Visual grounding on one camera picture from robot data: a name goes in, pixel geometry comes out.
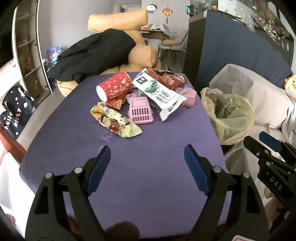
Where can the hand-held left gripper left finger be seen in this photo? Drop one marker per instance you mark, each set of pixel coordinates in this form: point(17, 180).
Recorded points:
point(99, 169)

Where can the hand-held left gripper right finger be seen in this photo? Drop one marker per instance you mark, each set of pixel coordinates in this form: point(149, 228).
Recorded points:
point(195, 169)

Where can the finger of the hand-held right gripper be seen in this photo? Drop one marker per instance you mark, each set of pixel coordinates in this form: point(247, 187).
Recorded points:
point(270, 140)
point(256, 147)

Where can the bin with beige plastic bag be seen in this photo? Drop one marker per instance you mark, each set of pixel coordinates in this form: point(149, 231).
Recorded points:
point(233, 129)

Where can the gold foil wrapper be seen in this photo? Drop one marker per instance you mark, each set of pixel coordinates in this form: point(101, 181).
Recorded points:
point(115, 122)

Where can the small red gold wrapper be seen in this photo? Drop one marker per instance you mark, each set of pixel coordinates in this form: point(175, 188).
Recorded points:
point(113, 103)

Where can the red patterned paper cup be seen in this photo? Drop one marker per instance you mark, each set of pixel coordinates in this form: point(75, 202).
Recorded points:
point(115, 85)

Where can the red snack wrapper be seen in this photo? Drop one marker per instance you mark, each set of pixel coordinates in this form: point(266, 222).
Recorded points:
point(168, 80)

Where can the person's right hand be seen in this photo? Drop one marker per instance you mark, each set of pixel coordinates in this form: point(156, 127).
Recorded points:
point(269, 192)

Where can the yellow duck plush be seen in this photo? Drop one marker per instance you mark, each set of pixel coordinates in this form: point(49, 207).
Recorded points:
point(291, 87)

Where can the person's brown fleece garment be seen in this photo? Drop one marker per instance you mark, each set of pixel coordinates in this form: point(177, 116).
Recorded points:
point(122, 230)

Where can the pink plastic basket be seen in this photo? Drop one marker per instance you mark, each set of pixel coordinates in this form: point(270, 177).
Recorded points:
point(138, 111)

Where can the pink plastic box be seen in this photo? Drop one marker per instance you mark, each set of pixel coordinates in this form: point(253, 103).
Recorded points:
point(190, 96)

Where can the black bag with pink print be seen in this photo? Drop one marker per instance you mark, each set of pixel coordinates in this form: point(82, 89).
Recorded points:
point(16, 111)

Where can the black jacket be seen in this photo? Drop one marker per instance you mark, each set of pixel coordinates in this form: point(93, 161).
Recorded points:
point(92, 53)

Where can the dark glass display cabinet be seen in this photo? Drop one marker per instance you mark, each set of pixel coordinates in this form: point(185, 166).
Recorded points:
point(194, 46)

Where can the tan beanbag sofa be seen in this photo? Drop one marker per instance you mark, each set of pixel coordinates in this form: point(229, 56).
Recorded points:
point(141, 55)

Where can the blue glittery gift bag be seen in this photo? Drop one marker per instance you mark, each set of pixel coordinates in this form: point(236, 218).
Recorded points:
point(53, 54)

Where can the grey chair with tan cushion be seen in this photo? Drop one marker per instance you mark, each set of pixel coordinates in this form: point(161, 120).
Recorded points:
point(171, 47)

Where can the white display shelf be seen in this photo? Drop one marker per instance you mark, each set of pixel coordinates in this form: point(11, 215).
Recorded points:
point(30, 51)

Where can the dining table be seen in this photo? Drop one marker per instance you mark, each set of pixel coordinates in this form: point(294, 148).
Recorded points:
point(157, 34)

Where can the white table food cover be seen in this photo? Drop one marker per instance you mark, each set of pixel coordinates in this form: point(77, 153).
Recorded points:
point(159, 26)

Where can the red hanging ornament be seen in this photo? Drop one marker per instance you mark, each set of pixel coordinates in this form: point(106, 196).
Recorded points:
point(167, 12)

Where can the panda wall clock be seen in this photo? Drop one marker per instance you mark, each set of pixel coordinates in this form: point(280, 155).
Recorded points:
point(151, 6)

